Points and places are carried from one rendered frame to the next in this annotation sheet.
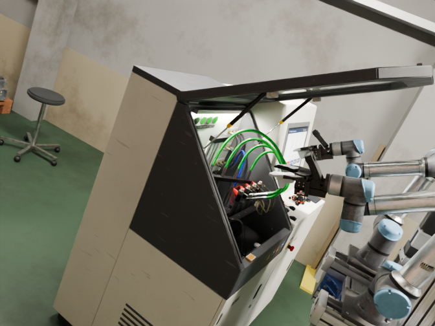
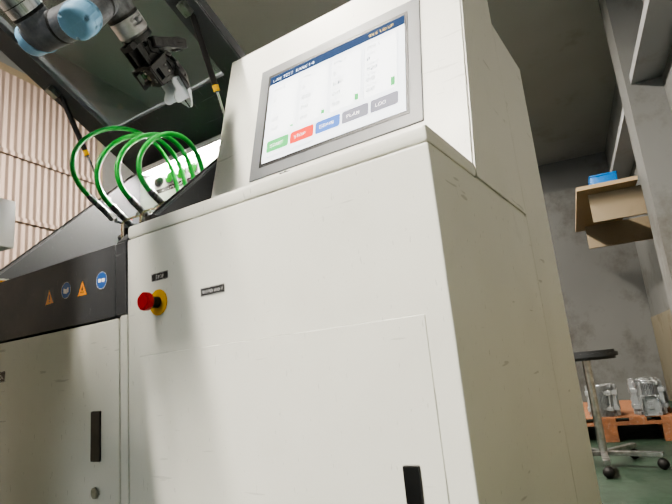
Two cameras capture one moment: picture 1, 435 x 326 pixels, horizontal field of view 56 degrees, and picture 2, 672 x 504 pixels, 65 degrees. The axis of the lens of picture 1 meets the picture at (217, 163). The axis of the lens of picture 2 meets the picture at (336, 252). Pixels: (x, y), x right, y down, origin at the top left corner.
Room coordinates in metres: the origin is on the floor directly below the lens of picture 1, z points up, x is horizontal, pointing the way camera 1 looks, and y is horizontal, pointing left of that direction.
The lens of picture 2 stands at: (2.77, -1.55, 0.63)
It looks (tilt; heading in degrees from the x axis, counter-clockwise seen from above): 13 degrees up; 99
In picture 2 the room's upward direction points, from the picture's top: 6 degrees counter-clockwise
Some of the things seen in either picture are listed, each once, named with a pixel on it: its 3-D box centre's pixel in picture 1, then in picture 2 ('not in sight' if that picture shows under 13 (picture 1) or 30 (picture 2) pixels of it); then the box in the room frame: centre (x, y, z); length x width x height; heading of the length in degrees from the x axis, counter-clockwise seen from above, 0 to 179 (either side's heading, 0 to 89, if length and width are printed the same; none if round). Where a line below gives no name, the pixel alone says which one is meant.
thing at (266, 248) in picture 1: (261, 257); (46, 301); (1.84, -0.39, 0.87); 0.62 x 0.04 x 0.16; 157
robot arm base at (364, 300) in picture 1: (377, 303); not in sight; (1.46, -0.79, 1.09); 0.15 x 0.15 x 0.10
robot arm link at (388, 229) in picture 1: (386, 235); not in sight; (1.94, -0.91, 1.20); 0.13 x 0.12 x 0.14; 166
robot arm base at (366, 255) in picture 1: (374, 254); not in sight; (1.94, -0.91, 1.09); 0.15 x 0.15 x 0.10
